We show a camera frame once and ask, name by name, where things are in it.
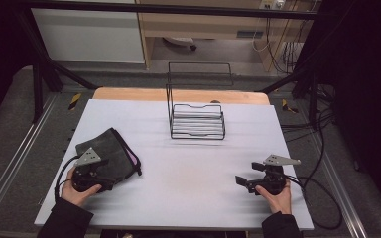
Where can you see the yellow black tape strip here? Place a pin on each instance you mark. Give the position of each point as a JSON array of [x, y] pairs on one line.
[[288, 106], [74, 100]]

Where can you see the aluminium floor rail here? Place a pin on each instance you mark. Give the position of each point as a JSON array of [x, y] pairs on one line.
[[10, 168], [337, 185]]

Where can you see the white cabinet panel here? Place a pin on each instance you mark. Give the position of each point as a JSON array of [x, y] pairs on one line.
[[89, 36]]

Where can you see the white table cover board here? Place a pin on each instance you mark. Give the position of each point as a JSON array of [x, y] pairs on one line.
[[185, 172]]

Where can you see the black metal stand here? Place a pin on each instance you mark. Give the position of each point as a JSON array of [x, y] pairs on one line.
[[38, 86], [312, 95]]

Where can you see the black metal frame bar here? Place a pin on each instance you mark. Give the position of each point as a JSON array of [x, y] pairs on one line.
[[165, 9]]

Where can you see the person's right hand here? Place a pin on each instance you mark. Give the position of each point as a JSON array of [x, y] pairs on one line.
[[279, 200]]

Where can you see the dark grey cloth pouch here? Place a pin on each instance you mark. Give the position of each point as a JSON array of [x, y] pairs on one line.
[[117, 155]]

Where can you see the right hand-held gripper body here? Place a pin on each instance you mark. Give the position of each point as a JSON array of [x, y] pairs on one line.
[[274, 180]]

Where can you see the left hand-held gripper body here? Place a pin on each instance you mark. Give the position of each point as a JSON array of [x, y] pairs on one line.
[[85, 175]]

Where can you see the person's left hand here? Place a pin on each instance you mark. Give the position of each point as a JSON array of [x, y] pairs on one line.
[[76, 195]]

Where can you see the light wooden desk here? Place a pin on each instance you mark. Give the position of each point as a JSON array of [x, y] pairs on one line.
[[205, 26]]

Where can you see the white power strip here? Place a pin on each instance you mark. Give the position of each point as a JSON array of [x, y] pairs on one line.
[[272, 4]]

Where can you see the grey chair base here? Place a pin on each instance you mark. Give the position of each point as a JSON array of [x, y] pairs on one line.
[[181, 41]]

